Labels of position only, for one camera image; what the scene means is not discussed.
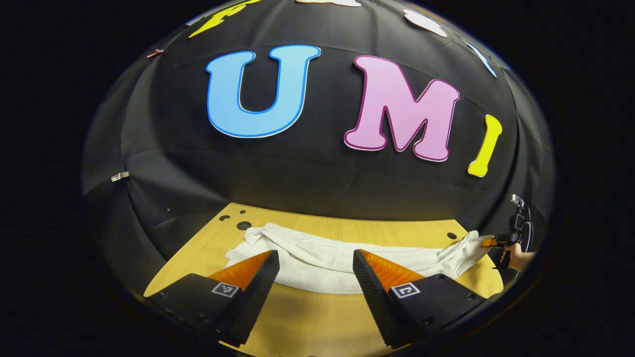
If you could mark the small red clip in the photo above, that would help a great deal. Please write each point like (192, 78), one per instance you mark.
(155, 52)

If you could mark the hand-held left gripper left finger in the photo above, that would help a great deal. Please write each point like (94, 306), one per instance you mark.
(253, 302)

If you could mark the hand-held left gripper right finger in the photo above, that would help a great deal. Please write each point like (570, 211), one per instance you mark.
(377, 302)

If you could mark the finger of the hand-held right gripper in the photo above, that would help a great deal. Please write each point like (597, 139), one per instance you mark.
(488, 242)

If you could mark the small silver clip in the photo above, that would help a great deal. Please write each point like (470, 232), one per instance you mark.
(120, 176)

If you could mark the black backdrop cloth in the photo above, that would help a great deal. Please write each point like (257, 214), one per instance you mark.
(322, 183)

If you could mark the white jeans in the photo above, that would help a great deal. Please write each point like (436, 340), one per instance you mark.
(317, 263)

